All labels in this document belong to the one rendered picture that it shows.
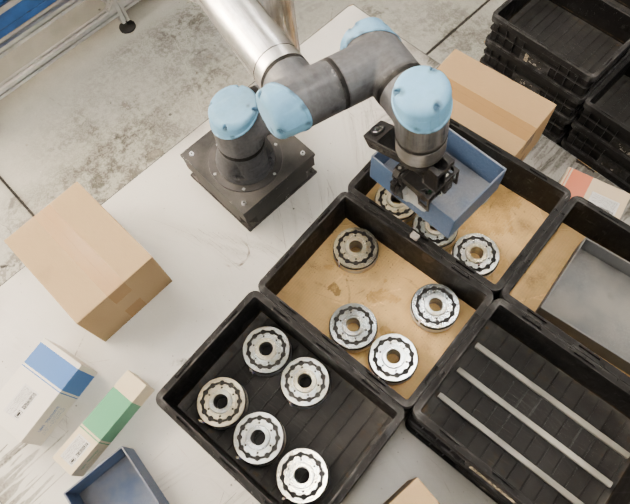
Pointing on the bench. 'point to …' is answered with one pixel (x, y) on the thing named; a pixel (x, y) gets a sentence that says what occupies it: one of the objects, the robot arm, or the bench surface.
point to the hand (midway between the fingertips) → (411, 191)
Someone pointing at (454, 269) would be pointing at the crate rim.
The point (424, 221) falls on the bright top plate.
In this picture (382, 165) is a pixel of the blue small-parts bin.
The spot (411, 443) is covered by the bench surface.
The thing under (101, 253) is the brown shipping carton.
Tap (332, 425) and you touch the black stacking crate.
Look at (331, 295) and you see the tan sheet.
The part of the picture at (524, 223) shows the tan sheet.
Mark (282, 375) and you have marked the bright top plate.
